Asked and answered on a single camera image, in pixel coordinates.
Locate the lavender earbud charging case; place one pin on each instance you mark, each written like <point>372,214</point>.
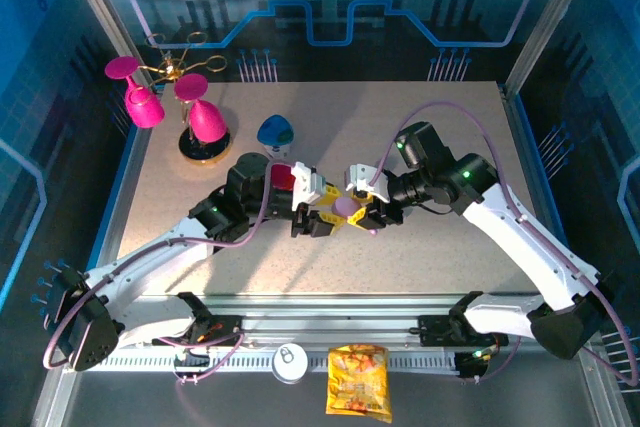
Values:
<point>347,207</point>

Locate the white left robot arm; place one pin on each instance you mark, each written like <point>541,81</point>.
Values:
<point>150,257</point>

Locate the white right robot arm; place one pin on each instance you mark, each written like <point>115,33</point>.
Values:
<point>530,242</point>

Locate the white cup with magenta lid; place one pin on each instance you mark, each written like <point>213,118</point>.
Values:
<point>283,178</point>

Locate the white cup with blue lid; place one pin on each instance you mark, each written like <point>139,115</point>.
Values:
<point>275,134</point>

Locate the magenta plastic wine glass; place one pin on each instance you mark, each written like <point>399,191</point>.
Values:
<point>207,122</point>
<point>145,109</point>

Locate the white drink can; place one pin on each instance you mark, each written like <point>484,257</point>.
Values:
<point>289,363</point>

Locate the yellow snack bag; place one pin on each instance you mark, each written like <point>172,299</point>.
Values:
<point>357,382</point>

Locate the aluminium front rail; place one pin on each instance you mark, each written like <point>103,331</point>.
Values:
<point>325,319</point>

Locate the aluminium table side rail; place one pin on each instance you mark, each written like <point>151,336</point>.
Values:
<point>511,112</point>

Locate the aluminium frame post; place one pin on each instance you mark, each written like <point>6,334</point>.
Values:
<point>550,17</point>
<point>107,17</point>

